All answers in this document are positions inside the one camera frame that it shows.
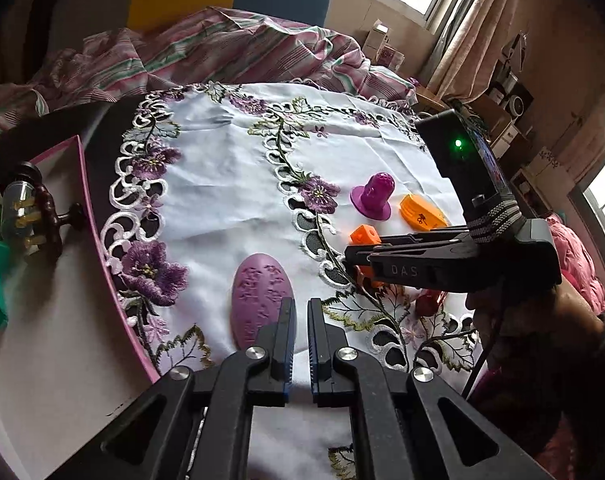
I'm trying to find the beige patterned curtain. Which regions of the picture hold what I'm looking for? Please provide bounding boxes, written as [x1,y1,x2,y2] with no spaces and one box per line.
[423,0,527,107]

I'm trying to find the magenta cone-shaped cap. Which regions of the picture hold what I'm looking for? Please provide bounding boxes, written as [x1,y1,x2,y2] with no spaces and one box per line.
[350,172,395,221]

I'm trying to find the black lidded clear jar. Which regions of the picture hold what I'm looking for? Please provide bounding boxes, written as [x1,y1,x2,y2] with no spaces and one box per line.
[0,161,44,257]

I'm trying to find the pink quilted garment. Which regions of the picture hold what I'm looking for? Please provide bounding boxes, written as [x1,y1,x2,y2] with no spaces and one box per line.
[545,212,605,312]

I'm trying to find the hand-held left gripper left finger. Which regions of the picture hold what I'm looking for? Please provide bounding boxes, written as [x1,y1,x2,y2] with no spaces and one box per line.
[47,297,298,480]

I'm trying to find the orange toy cubes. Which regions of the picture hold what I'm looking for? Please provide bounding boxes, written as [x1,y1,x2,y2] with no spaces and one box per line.
[350,224,386,290]

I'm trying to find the white carton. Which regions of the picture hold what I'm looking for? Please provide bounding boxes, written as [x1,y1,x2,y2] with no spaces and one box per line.
[365,20,391,61]

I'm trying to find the wooden nightstand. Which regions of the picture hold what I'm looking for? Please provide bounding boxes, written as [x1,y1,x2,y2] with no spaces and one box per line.
[414,85,454,114]

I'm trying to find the orange plastic clip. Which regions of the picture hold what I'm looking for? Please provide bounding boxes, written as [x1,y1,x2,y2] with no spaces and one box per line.
[400,193,450,233]

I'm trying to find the cluttered wooden shelf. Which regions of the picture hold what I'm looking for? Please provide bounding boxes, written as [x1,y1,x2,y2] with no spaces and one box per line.
[475,30,576,211]

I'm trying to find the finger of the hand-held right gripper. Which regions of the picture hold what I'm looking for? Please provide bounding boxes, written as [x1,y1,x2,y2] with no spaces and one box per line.
[345,227,471,267]
[367,251,472,292]

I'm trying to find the pink carton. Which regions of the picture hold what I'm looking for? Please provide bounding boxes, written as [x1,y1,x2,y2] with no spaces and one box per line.
[380,45,406,74]

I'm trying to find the white embroidered floral tablecloth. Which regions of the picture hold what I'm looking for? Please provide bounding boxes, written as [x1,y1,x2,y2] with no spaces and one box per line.
[100,81,479,480]

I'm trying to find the pink striped blanket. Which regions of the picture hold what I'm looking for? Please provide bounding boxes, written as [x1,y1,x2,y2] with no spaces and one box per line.
[0,6,418,137]

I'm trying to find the red plastic tube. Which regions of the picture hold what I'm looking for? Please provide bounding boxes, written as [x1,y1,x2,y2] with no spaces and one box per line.
[413,289,446,318]

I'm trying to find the person's right hand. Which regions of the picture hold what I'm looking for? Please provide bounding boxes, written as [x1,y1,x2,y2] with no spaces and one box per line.
[465,284,605,363]

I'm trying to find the purple oval embossed case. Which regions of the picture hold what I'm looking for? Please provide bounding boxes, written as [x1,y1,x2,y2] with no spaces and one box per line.
[231,253,298,352]

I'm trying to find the pink cardboard box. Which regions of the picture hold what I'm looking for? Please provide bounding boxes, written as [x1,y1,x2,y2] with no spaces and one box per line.
[0,135,161,480]

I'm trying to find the brown beaded wooden holder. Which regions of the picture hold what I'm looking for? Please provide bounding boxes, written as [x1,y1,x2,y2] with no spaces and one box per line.
[34,182,86,262]

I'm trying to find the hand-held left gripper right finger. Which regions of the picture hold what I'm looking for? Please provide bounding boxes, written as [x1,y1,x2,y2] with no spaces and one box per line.
[307,297,551,480]

